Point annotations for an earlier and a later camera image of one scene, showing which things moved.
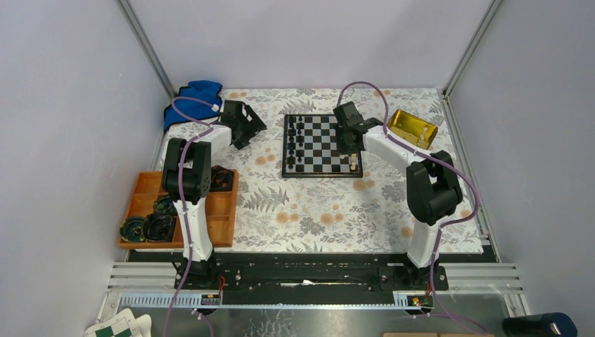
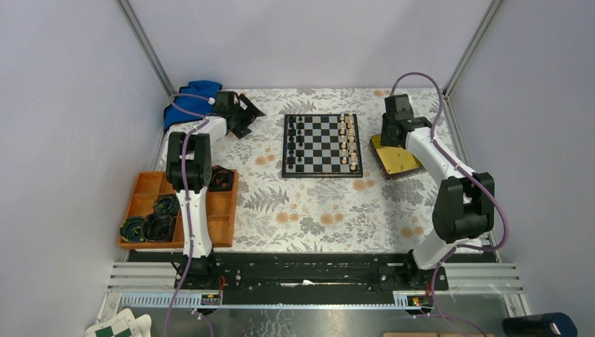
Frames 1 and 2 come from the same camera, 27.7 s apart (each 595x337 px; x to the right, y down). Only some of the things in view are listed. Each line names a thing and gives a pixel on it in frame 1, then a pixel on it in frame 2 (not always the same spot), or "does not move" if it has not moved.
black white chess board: [310, 149] does not move
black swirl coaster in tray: [159, 227] does not move
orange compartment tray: [149, 187] does not move
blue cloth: [205, 91] does not move
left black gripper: [248, 123] to [239, 115]
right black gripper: [342, 149] to [384, 140]
